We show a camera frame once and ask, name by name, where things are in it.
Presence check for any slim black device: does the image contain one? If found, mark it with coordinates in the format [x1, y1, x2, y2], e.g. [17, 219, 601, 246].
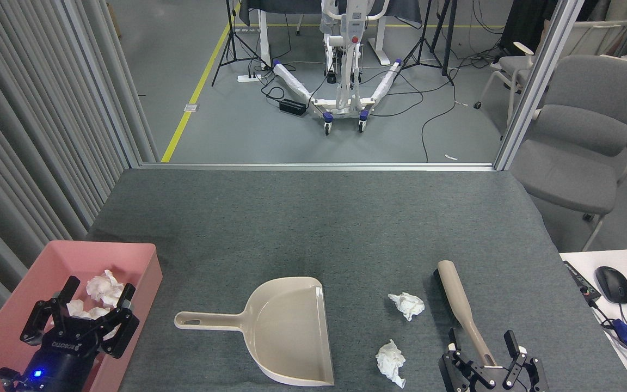
[563, 260, 601, 303]

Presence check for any pink plastic bin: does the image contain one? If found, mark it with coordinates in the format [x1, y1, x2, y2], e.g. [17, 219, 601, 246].
[0, 241, 163, 392]

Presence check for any silver post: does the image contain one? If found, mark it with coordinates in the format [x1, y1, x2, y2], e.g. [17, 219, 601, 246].
[494, 0, 585, 171]

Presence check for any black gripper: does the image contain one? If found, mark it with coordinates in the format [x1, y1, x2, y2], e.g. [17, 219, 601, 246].
[17, 276, 140, 392]
[439, 330, 550, 392]

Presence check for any black computer mouse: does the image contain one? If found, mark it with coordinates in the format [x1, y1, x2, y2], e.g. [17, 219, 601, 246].
[595, 266, 627, 304]

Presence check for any grey curtain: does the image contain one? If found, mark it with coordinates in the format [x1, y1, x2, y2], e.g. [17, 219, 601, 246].
[0, 0, 160, 354]

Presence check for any black floor cable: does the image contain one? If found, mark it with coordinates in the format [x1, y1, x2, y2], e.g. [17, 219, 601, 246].
[420, 93, 458, 163]

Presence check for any beige plastic dustpan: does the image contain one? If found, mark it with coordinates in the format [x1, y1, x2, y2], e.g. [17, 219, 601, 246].
[174, 277, 335, 387]

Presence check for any white chair back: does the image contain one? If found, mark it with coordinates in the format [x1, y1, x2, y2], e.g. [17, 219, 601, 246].
[558, 21, 627, 58]

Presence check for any grey chair with white frame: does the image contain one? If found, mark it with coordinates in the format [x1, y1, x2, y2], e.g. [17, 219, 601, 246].
[474, 42, 536, 128]

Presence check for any white stand on wheels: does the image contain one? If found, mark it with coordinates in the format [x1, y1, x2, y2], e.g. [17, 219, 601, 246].
[272, 0, 404, 136]

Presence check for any grey office chair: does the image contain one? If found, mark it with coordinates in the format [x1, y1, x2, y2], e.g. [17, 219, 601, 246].
[511, 54, 627, 252]

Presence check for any silver rail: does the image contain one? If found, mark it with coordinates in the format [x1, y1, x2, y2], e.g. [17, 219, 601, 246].
[139, 162, 496, 172]

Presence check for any black tripod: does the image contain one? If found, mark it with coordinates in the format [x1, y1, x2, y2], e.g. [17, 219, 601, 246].
[211, 0, 271, 87]
[401, 0, 458, 86]

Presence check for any white desk with black cloth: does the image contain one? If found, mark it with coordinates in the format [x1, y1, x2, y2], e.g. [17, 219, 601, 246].
[237, 0, 423, 69]

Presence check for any beige hand brush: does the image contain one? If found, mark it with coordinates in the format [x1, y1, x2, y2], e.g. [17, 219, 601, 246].
[433, 260, 498, 366]

